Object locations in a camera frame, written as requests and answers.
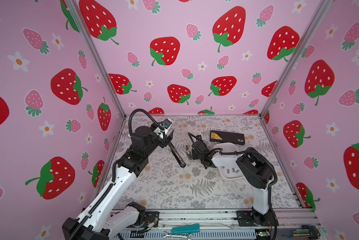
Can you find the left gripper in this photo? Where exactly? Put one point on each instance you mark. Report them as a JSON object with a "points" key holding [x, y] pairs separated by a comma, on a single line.
{"points": [[164, 142]]}

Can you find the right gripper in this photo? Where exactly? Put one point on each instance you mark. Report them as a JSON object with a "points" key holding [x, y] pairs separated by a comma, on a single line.
{"points": [[193, 154]]}

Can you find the black stapler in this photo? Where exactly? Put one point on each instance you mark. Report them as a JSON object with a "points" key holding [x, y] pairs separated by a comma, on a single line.
{"points": [[176, 155]]}

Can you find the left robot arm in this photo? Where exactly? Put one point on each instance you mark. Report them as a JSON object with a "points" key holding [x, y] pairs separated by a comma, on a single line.
{"points": [[95, 222]]}

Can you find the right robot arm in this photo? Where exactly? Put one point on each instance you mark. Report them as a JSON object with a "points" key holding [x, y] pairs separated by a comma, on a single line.
{"points": [[261, 175]]}

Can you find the white plastic tray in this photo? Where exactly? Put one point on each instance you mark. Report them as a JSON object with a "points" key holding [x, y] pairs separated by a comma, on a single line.
{"points": [[226, 164]]}

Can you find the black staple box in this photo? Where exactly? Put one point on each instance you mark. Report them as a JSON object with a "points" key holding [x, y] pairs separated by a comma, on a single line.
{"points": [[227, 137]]}

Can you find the silver wrench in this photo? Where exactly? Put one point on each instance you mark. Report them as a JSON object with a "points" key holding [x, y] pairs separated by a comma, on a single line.
{"points": [[170, 235]]}

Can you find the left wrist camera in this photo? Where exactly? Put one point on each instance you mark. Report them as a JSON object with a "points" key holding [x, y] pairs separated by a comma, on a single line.
{"points": [[166, 124]]}

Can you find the teal handled tool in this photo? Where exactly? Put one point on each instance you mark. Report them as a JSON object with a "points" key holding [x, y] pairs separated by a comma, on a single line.
{"points": [[187, 229]]}

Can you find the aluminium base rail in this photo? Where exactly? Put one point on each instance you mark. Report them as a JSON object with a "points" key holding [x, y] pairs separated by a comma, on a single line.
{"points": [[229, 224]]}

